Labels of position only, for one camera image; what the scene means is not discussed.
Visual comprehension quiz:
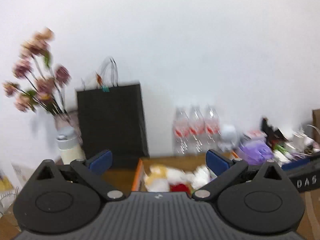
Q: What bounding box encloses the white plastic wrap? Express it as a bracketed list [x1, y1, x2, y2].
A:
[190, 165, 211, 190]

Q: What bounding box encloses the red fabric rose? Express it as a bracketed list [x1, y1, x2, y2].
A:
[170, 183, 190, 194]

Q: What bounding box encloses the white and tan plush toy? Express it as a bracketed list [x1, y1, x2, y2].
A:
[144, 165, 193, 192]

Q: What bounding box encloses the red cardboard box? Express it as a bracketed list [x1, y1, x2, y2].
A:
[131, 154, 241, 193]

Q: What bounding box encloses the white round robot figure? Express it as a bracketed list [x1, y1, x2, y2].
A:
[217, 124, 240, 152]

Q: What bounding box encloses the right water bottle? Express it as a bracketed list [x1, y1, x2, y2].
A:
[204, 105, 220, 150]

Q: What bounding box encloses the water bottle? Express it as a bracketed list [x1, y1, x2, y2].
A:
[189, 105, 205, 154]
[172, 107, 189, 155]
[204, 105, 220, 150]

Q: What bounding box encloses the purple tissue pack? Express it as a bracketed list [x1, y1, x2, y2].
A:
[236, 140, 273, 165]

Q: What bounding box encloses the middle water bottle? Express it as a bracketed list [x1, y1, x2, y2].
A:
[189, 105, 205, 154]

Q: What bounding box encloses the cream thermos bottle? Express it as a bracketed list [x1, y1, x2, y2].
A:
[56, 126, 86, 165]

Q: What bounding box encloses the left water bottle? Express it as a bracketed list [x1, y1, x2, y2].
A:
[172, 107, 189, 155]

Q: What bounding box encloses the pink tin box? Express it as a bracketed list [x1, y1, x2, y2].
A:
[244, 130, 267, 141]

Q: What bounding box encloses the black paper bag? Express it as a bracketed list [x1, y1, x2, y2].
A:
[75, 56, 150, 169]

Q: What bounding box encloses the dried pink flower bouquet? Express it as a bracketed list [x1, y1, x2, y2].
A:
[3, 27, 71, 120]

